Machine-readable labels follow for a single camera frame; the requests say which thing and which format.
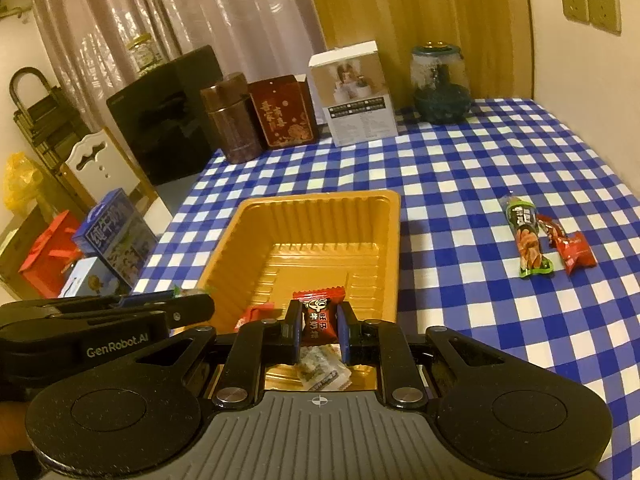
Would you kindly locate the white product box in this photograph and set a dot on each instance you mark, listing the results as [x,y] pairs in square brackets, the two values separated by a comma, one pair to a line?
[355,100]

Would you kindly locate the sheer curtain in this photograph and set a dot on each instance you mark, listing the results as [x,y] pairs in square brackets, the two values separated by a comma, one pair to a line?
[225,10]

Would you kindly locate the blue milk carton box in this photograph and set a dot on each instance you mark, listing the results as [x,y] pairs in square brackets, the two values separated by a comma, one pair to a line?
[115,235]

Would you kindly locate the red gift bag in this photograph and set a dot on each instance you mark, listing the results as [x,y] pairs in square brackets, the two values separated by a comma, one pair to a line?
[47,255]

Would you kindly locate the green sausage snack packet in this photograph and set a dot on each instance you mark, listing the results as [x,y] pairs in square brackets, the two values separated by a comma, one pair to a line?
[529,240]

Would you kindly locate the white and blue box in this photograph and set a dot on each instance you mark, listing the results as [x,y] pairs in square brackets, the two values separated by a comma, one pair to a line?
[90,280]

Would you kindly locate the white chair backrest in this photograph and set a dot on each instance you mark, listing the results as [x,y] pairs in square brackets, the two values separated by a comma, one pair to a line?
[100,165]

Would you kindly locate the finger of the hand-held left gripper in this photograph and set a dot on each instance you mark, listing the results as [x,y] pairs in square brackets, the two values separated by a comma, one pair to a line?
[192,310]
[145,300]

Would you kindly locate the brown cardboard box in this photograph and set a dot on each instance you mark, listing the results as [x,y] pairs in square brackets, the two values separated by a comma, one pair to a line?
[17,245]

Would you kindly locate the bright red candy packet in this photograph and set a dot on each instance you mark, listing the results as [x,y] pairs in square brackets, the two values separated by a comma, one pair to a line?
[575,252]

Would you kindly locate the blue checkered tablecloth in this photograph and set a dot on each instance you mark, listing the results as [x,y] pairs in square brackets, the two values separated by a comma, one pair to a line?
[475,160]

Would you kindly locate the yellow plastic bag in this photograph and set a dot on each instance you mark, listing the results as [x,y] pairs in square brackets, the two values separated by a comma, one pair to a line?
[20,180]

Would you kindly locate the orange plastic tray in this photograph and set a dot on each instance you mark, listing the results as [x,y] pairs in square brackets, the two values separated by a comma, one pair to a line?
[300,230]

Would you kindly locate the dark red gift box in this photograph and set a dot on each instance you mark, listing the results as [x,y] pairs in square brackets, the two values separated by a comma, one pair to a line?
[282,115]

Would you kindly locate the grey snack packet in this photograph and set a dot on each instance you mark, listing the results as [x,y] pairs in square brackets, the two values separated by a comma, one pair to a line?
[320,370]

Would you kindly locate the red candy with panda print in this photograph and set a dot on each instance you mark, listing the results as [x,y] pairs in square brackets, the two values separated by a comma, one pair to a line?
[320,310]

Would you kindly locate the red snack packet white label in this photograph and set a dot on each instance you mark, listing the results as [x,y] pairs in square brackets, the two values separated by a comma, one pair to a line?
[255,316]

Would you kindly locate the brown cylindrical canister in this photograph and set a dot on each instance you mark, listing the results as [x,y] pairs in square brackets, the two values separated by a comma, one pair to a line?
[232,120]

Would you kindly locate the wooden wardrobe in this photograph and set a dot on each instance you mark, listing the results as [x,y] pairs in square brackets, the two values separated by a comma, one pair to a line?
[425,5]

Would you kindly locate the dark folding rack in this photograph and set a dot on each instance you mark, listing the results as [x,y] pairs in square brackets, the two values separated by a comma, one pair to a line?
[45,120]

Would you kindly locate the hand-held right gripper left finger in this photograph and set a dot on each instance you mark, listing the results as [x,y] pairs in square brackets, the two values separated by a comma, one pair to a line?
[296,340]

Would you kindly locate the labelled glass jar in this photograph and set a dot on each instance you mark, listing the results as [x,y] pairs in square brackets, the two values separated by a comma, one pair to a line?
[144,54]

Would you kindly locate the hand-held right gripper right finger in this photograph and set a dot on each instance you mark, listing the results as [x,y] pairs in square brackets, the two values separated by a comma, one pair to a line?
[344,340]

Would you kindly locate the black appliance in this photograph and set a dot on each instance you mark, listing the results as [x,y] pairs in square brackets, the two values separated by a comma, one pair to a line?
[160,125]

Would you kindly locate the teal glass jar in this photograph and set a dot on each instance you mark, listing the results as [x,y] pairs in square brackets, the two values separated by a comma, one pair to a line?
[440,90]

